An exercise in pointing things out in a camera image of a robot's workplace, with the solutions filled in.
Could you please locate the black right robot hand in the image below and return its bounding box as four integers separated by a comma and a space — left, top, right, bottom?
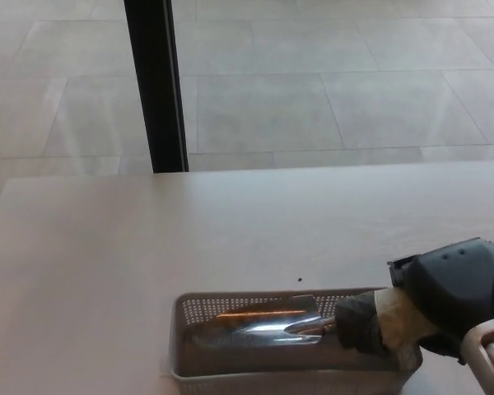
386, 236, 494, 366

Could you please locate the grey perforated plastic basket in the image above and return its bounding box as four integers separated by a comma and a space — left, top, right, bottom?
169, 286, 423, 395

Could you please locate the black vertical window frame post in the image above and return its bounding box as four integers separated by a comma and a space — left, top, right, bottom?
123, 0, 190, 174

